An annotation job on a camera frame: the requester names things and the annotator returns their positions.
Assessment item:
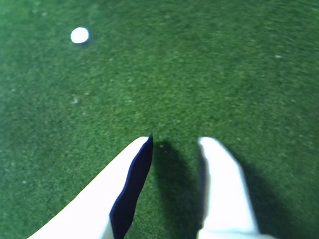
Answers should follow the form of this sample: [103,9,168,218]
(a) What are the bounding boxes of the long green turf mat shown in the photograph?
[0,0,319,239]

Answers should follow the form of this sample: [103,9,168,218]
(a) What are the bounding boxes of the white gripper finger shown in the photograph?
[27,133,154,239]
[197,136,265,239]

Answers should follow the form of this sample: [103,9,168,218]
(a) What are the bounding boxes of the small white dot marker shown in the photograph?
[70,26,90,44]

